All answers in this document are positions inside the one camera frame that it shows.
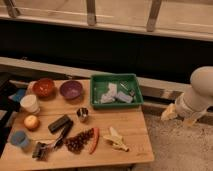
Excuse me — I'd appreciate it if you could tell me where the light blue sponge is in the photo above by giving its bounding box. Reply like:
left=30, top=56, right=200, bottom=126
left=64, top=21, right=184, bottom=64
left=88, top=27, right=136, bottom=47
left=116, top=91, right=133, bottom=103

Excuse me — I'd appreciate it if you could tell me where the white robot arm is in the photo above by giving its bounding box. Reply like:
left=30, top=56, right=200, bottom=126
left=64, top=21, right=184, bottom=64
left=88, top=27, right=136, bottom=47
left=161, top=66, right=213, bottom=121

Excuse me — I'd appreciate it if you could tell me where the small metal clip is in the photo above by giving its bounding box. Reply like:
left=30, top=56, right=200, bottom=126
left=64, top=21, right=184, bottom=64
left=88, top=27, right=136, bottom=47
left=119, top=82, right=135, bottom=97

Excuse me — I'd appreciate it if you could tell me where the peeled banana toy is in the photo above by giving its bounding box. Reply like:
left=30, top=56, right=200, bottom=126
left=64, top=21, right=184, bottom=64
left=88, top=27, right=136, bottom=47
left=103, top=127, right=129, bottom=152

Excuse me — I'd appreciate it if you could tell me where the white cloth piece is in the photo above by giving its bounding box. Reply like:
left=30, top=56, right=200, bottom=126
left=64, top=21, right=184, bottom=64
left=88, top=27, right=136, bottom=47
left=100, top=83, right=117, bottom=104

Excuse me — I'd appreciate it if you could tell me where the red chili pepper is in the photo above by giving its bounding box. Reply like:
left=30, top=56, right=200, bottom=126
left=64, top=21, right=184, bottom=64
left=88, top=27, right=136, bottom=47
left=89, top=127, right=99, bottom=154

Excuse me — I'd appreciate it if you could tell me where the green plastic tray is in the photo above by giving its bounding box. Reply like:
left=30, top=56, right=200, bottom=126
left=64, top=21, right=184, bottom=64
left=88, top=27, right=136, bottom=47
left=90, top=74, right=143, bottom=109

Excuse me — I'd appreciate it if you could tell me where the small metal cup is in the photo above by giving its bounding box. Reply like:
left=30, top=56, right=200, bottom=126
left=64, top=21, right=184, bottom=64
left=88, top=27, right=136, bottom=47
left=77, top=107, right=89, bottom=122

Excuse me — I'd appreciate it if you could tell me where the bunch of dark grapes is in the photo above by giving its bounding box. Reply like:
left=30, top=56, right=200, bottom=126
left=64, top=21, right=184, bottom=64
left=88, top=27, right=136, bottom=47
left=64, top=129, right=94, bottom=153

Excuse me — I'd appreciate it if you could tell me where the purple bowl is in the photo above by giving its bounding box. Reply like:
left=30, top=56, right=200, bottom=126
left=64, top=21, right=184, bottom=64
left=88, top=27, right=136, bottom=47
left=59, top=80, right=83, bottom=100

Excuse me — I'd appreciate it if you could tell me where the black rectangular block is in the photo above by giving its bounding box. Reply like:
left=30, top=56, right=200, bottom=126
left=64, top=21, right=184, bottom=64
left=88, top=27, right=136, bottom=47
left=48, top=115, right=71, bottom=133

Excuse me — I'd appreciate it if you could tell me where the red bowl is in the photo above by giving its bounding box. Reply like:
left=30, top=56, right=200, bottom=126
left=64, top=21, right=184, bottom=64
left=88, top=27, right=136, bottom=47
left=32, top=78, right=55, bottom=98

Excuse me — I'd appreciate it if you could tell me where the yellow apple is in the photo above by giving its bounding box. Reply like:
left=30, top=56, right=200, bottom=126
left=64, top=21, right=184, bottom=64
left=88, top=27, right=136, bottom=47
left=24, top=115, right=40, bottom=131

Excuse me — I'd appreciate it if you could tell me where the white paper cup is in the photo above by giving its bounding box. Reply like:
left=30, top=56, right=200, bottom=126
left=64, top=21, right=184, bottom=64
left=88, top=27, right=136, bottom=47
left=20, top=94, right=40, bottom=114

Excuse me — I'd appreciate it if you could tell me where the blue plastic cup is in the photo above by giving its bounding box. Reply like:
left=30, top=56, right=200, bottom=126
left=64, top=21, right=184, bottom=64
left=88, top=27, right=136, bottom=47
left=10, top=130, right=30, bottom=148

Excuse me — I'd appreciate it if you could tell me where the blue object at table edge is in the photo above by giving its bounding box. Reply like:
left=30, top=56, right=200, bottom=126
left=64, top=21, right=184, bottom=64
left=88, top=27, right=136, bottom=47
left=10, top=89, right=26, bottom=102

